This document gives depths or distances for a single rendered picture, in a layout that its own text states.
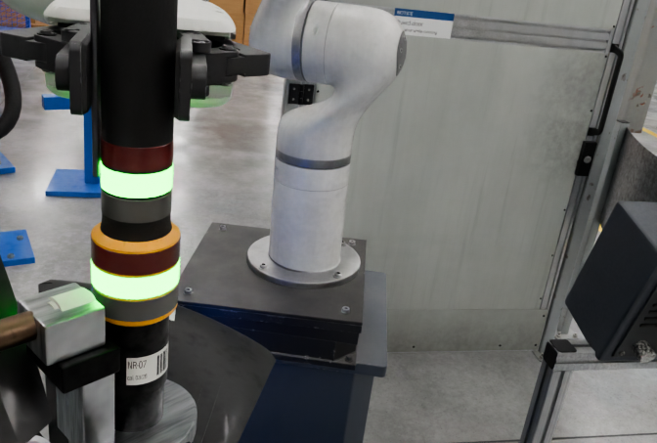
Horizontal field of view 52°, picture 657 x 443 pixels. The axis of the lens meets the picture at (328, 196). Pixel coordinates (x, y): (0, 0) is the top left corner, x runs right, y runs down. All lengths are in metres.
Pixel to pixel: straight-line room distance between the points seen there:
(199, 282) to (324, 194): 0.23
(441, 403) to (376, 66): 1.78
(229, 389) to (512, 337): 2.37
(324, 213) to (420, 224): 1.45
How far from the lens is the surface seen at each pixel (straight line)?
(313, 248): 1.07
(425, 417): 2.49
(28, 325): 0.34
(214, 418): 0.55
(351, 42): 0.96
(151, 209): 0.33
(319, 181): 1.02
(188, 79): 0.31
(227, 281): 1.07
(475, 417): 2.55
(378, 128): 2.29
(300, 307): 1.01
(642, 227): 0.91
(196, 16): 0.38
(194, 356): 0.60
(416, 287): 2.60
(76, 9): 0.38
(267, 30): 0.99
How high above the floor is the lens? 1.54
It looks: 22 degrees down
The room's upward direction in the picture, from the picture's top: 7 degrees clockwise
